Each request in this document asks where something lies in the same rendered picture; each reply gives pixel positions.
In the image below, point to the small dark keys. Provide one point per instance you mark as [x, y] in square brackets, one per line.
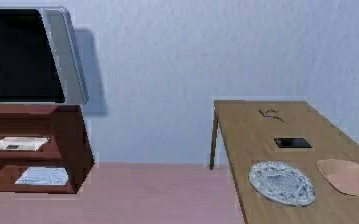
[271, 114]

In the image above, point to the blue-white patterned plate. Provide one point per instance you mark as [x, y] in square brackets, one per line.
[282, 183]

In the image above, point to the brown wooden table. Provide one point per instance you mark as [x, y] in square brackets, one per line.
[287, 213]

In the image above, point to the white book with grey patch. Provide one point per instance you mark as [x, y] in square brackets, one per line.
[20, 143]

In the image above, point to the pale blue patterned book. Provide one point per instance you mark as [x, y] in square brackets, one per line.
[43, 176]

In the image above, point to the black phone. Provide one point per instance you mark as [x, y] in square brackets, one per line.
[292, 142]

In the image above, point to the red-brown wooden television stand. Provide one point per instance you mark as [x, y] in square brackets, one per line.
[67, 140]

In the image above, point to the silver television set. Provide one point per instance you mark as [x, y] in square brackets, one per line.
[20, 56]

